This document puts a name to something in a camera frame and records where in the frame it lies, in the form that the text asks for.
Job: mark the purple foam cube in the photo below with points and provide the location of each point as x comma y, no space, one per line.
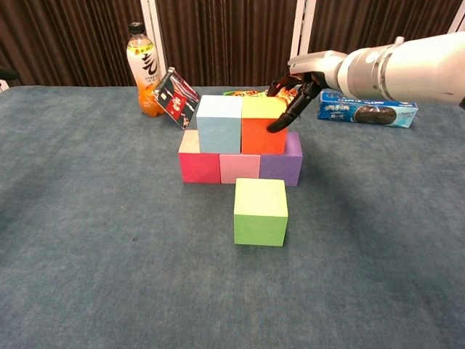
281,169

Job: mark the blue felt table mat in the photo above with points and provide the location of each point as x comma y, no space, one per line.
145,291

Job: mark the blue cookie package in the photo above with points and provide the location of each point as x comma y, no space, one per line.
367,114

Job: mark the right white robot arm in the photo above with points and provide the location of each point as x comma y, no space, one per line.
417,69

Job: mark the light blue foam cube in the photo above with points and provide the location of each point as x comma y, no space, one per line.
219,131

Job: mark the dark brown curtain panel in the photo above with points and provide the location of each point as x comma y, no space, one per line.
225,40
72,25
345,22

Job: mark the green orange snack bag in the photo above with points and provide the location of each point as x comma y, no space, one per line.
247,94

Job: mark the orange foam cube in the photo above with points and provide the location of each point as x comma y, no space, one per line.
259,140

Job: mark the pink foam cube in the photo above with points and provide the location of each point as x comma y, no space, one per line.
239,169

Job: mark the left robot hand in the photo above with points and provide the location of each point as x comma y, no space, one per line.
9,74

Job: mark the red foam cube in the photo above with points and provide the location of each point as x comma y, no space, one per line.
200,167

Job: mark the red black card box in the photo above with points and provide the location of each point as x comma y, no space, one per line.
178,100

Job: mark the orange drink bottle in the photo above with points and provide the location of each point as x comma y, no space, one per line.
145,65

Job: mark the white partition post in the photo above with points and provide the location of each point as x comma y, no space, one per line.
154,29
299,29
459,16

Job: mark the green foam cube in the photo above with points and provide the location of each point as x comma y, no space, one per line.
259,218

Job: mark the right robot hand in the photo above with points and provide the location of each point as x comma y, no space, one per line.
319,65

